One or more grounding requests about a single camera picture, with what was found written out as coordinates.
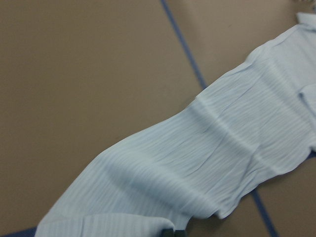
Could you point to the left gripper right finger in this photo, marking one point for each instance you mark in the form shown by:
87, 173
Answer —
180, 233

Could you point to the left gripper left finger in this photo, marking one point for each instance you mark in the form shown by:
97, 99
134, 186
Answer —
167, 233

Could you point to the light blue button shirt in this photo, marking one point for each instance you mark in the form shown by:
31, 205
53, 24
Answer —
253, 123

